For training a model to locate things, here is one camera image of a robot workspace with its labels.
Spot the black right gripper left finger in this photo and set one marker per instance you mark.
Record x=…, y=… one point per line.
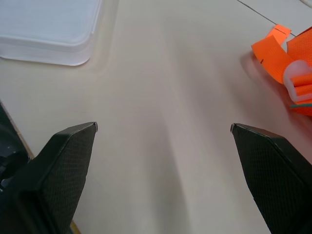
x=58, y=175

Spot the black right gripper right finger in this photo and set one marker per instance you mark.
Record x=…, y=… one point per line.
x=275, y=180

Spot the white plastic tray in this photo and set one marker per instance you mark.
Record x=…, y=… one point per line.
x=46, y=29

